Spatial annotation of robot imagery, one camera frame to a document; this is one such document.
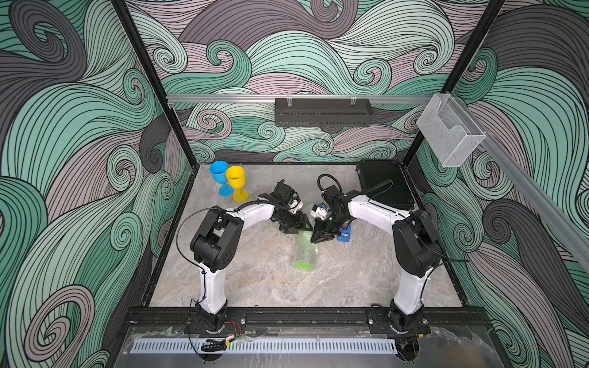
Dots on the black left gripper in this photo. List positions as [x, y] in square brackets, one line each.
[299, 225]

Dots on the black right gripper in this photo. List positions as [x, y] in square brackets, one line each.
[322, 234]

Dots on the blue tape dispenser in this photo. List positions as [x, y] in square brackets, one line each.
[345, 232]

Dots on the green plastic wine glass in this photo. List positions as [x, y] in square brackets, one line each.
[305, 253]

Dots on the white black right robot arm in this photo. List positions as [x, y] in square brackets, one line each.
[416, 241]

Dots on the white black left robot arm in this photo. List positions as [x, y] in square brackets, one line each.
[216, 241]

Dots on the yellow plastic wine glass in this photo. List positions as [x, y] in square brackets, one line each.
[236, 179]

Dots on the blue plastic wine glass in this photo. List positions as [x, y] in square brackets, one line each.
[218, 171]

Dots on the black hard case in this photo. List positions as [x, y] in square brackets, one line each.
[385, 183]

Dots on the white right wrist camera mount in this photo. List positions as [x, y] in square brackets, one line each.
[319, 212]

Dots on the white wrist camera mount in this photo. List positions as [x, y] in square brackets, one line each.
[319, 212]
[295, 204]

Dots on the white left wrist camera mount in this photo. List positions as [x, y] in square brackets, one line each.
[295, 204]

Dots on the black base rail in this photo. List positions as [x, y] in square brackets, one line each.
[252, 319]

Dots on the black wall tray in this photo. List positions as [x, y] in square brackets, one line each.
[328, 113]

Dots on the clear acrylic wall box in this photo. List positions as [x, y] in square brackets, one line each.
[450, 129]

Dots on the black frame post right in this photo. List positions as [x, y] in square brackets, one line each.
[470, 80]

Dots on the black frame post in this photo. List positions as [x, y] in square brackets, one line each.
[470, 80]
[140, 50]

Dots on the white slotted cable duct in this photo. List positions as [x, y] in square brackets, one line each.
[268, 346]

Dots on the black frame post left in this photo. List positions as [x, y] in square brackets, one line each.
[140, 50]

